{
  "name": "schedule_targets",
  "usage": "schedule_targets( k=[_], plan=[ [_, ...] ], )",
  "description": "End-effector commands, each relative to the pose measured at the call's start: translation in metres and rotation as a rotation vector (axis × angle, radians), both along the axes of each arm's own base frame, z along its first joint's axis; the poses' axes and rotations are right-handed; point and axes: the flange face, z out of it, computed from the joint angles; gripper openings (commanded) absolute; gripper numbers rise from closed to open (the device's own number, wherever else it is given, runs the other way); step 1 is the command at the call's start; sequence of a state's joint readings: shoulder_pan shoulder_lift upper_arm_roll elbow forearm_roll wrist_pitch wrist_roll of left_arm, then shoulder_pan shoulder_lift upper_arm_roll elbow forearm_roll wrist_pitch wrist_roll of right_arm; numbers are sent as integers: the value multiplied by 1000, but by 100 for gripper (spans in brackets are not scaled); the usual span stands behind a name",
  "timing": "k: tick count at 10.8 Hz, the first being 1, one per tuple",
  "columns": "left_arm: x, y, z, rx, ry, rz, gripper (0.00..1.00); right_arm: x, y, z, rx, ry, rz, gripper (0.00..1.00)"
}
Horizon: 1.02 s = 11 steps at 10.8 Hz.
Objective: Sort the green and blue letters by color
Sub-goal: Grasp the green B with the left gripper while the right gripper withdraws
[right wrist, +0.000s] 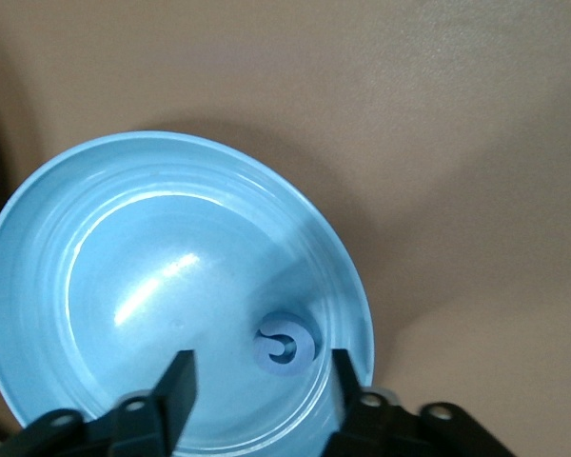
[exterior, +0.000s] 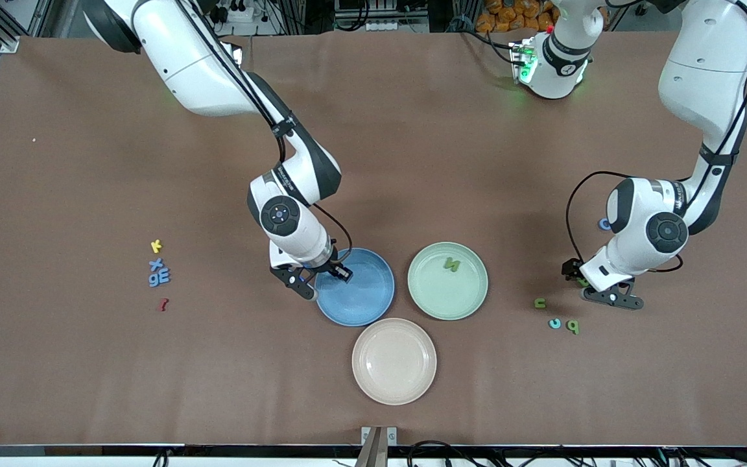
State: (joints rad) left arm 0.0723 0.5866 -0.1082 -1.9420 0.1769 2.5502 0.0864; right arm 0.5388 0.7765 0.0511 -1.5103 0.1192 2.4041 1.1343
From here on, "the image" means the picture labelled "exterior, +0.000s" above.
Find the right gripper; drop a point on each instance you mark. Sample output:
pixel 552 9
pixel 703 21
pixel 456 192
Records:
pixel 326 264

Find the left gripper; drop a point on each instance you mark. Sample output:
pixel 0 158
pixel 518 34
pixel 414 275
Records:
pixel 570 268

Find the blue foam letter E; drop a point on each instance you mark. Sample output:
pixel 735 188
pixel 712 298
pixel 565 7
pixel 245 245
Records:
pixel 164 277

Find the blue foam letter X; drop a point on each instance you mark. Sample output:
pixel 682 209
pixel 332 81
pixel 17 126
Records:
pixel 156 264

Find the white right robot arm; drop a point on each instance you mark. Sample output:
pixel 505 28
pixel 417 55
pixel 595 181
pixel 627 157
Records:
pixel 198 71

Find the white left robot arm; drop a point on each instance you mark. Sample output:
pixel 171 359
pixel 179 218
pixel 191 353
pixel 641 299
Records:
pixel 704 71

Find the cyan foam letter c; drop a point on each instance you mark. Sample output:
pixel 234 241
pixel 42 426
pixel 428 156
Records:
pixel 558 323

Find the blue round plate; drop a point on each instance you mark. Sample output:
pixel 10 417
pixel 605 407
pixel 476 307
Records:
pixel 364 298

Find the beige round plate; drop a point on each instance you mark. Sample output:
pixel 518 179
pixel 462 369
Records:
pixel 393 361

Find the red foam letter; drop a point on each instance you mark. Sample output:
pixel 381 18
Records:
pixel 163 305

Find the yellow foam letter K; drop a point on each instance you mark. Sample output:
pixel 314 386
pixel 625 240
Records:
pixel 156 246

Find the light green round plate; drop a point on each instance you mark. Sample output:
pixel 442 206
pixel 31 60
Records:
pixel 438 292

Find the white power strip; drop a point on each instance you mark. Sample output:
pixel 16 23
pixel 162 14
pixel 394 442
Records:
pixel 237 11
pixel 383 26

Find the orange items pile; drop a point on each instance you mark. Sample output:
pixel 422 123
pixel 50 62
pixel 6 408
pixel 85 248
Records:
pixel 509 16

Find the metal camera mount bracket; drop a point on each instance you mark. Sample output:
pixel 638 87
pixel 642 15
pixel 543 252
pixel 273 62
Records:
pixel 379 447

